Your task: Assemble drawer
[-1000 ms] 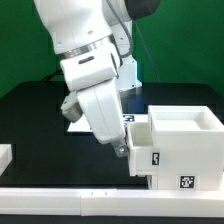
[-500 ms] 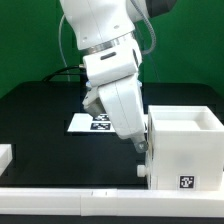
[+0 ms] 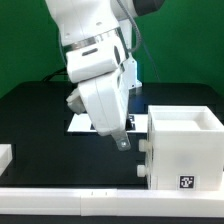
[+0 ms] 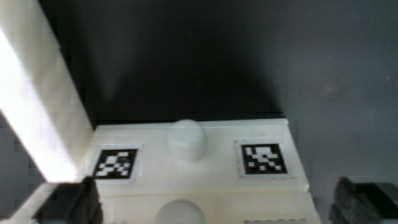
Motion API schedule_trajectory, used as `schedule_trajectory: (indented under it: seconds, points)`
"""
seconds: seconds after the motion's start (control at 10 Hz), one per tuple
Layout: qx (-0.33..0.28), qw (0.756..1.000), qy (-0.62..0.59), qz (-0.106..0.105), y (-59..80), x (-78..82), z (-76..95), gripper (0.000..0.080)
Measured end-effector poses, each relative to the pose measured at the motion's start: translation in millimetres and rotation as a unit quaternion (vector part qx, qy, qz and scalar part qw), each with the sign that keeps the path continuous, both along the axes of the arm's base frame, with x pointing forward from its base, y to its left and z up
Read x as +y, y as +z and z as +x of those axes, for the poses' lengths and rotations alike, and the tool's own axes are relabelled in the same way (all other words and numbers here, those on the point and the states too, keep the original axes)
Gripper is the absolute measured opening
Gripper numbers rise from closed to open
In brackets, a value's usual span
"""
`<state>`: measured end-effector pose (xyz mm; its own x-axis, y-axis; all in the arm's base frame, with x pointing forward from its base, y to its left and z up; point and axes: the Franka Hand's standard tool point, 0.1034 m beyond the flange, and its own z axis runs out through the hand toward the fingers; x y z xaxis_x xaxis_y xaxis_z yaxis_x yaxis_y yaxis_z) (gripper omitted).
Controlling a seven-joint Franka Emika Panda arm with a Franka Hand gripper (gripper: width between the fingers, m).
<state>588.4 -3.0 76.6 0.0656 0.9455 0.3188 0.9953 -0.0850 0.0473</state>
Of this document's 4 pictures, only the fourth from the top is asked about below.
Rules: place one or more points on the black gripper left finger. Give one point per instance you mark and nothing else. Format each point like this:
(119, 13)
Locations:
(71, 206)

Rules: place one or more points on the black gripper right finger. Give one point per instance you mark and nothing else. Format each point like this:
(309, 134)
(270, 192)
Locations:
(364, 203)

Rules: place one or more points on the white small drawer with knob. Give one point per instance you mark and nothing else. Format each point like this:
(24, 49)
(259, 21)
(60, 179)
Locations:
(215, 208)

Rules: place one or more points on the white front fence rail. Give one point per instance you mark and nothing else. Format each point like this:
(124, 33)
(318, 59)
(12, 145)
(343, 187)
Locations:
(39, 101)

